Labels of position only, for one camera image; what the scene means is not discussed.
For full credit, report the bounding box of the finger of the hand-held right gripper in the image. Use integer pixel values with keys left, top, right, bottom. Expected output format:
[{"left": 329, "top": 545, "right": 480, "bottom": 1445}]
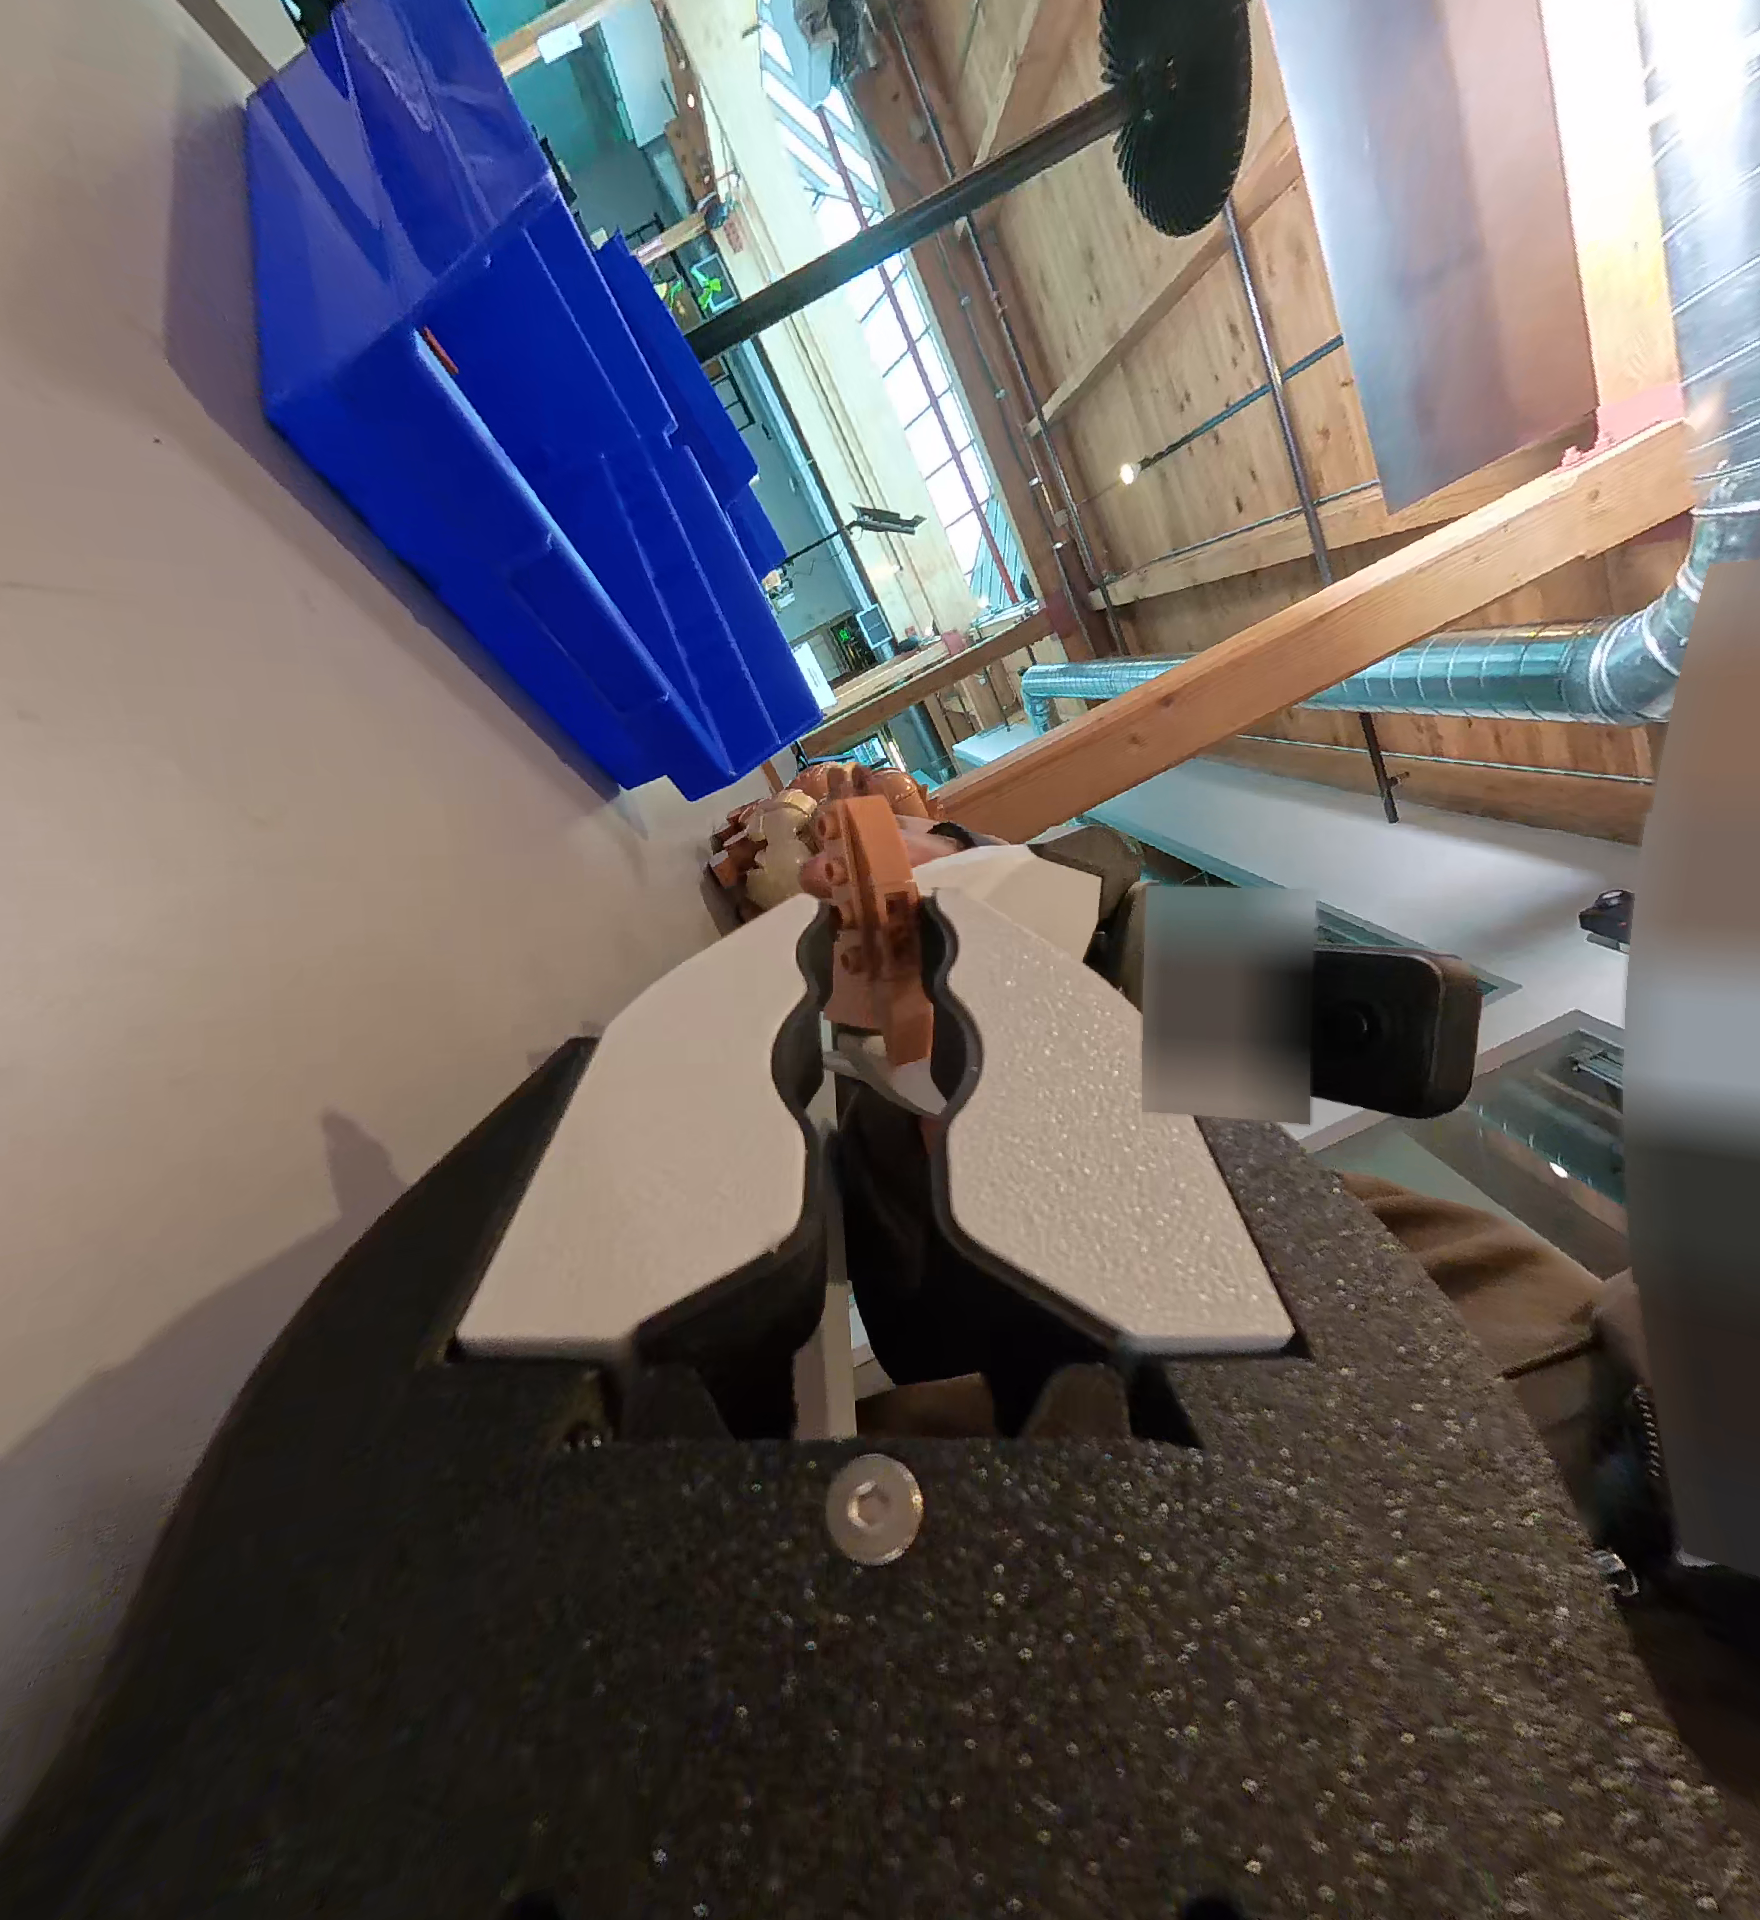
[
  {"left": 817, "top": 1017, "right": 959, "bottom": 1116},
  {"left": 930, "top": 839, "right": 1103, "bottom": 970}
]

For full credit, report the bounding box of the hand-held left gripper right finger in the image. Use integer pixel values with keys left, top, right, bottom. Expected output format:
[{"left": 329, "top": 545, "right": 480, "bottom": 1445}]
[{"left": 912, "top": 873, "right": 1302, "bottom": 1353}]

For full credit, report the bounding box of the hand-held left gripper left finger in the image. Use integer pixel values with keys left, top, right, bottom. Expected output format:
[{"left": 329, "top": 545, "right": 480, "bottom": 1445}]
[{"left": 461, "top": 893, "right": 835, "bottom": 1363}]

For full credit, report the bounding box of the brown brick assembly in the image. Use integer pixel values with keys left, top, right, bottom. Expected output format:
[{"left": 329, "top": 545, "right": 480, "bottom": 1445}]
[{"left": 811, "top": 782, "right": 939, "bottom": 1055}]

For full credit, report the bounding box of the blue plastic bin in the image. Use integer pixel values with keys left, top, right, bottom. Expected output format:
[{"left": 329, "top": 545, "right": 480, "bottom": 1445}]
[{"left": 246, "top": 0, "right": 827, "bottom": 810}]

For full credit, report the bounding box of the grey desk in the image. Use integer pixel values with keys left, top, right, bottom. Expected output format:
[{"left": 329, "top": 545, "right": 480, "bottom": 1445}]
[{"left": 0, "top": 0, "right": 827, "bottom": 1920}]

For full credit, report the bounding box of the wooden office table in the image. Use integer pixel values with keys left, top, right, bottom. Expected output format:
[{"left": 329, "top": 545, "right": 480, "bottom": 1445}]
[{"left": 795, "top": 608, "right": 1043, "bottom": 766}]

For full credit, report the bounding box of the person's dark jacket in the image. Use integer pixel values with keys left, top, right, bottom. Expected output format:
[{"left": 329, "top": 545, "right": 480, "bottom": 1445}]
[{"left": 1330, "top": 1170, "right": 1760, "bottom": 1920}]

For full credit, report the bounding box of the stack of blue bins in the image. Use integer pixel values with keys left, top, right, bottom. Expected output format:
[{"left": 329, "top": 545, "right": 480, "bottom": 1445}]
[{"left": 594, "top": 237, "right": 811, "bottom": 598}]

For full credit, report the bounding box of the black pole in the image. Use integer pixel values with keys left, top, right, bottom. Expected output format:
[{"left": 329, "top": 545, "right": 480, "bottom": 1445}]
[{"left": 684, "top": 0, "right": 1252, "bottom": 371}]

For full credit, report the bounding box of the wooden post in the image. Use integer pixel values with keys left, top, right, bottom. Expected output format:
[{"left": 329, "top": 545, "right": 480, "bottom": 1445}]
[{"left": 930, "top": 425, "right": 1705, "bottom": 846}]

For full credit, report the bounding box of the silver ventilation duct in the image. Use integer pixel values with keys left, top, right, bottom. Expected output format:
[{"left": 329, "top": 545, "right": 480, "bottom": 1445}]
[{"left": 1018, "top": 0, "right": 1760, "bottom": 724}]

